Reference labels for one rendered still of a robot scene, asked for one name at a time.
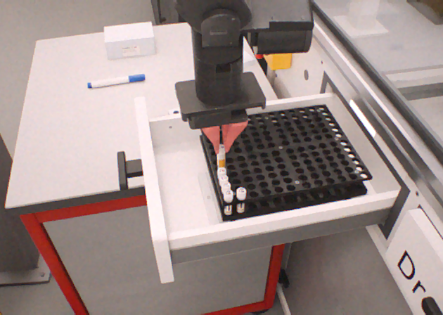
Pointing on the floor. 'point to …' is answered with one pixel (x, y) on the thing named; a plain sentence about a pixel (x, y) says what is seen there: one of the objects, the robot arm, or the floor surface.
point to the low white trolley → (54, 82)
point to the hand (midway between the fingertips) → (221, 145)
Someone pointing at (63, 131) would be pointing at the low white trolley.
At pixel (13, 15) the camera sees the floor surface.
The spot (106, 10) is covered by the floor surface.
